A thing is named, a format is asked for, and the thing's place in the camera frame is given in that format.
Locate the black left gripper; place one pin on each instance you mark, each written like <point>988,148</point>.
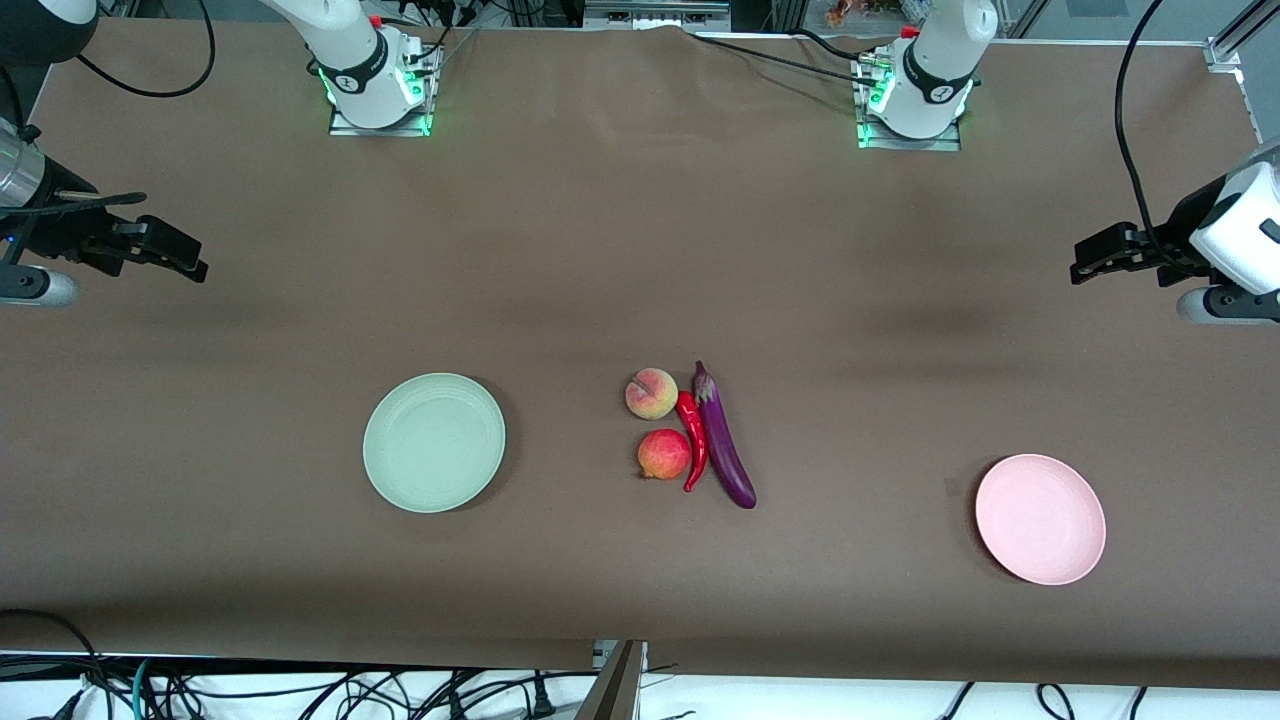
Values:
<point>1182,232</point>

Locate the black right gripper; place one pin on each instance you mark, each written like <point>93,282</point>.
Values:
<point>62,226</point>

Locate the purple eggplant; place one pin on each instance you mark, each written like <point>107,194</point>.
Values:
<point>722,440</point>

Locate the red chili pepper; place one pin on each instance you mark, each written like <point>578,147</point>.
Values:
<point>693,440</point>

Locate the peach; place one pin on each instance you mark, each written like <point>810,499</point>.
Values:
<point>650,395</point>

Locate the red pomegranate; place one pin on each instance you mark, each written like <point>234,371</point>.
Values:
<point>663,455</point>

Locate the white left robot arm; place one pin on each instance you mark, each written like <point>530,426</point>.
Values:
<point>940,60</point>

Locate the pink plate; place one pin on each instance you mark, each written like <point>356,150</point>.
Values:
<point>1040,520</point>

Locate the light green plate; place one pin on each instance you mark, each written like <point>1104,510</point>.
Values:
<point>430,445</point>

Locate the orange plastic toy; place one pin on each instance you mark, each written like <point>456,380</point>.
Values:
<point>845,12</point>

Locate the brown table cover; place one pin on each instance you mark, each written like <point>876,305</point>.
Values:
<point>640,250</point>

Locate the grey metal box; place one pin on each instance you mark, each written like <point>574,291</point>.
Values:
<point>650,15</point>

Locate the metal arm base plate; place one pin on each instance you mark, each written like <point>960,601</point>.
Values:
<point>345,128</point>
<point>945,146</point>

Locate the aluminium frame profile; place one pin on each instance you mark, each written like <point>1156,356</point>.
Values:
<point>1225,50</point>

